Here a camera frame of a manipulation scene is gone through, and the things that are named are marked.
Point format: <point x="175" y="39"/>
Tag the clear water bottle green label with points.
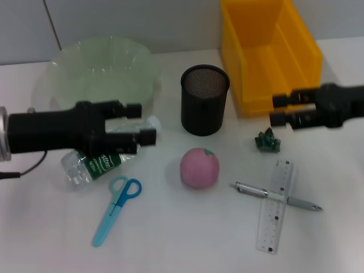
<point x="85" y="170"/>

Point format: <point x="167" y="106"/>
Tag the yellow plastic bin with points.
<point x="273" y="65"/>

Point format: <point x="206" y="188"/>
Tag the blue and teal scissors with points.
<point x="113" y="207"/>

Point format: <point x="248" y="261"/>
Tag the clear plastic ruler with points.
<point x="274" y="216"/>

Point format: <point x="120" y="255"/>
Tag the black mesh pen holder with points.
<point x="203" y="102"/>

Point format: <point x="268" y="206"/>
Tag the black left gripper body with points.
<point x="57" y="130"/>

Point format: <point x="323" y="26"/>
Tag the green glass fruit bowl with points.
<point x="99" y="71"/>

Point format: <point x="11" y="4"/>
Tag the pink peach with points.
<point x="199" y="169"/>

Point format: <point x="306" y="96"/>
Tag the silver grey pen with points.
<point x="256" y="191"/>

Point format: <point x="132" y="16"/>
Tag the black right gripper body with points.
<point x="341" y="105"/>

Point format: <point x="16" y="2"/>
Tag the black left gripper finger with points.
<point x="133" y="139"/>
<point x="125" y="109"/>

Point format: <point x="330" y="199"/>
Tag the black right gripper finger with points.
<point x="293" y="99"/>
<point x="293" y="119"/>

